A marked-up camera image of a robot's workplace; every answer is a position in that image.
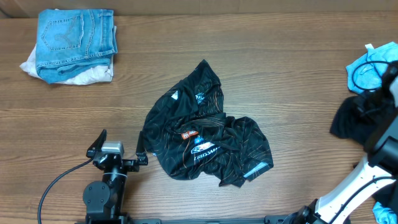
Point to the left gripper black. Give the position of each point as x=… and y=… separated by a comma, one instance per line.
x=132, y=165

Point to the black orange-patterned cycling jersey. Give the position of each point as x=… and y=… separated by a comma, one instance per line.
x=190, y=134

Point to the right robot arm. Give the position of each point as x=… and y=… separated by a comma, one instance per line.
x=375, y=171

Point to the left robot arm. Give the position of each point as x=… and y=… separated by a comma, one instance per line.
x=104, y=199

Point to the folded white cloth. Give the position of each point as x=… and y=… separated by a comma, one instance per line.
x=90, y=76

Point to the folded blue denim jeans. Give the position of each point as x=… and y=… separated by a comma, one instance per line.
x=71, y=43

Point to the plain black garment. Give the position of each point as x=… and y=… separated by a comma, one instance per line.
x=358, y=117

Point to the light blue t-shirt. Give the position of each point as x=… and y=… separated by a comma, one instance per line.
x=365, y=73

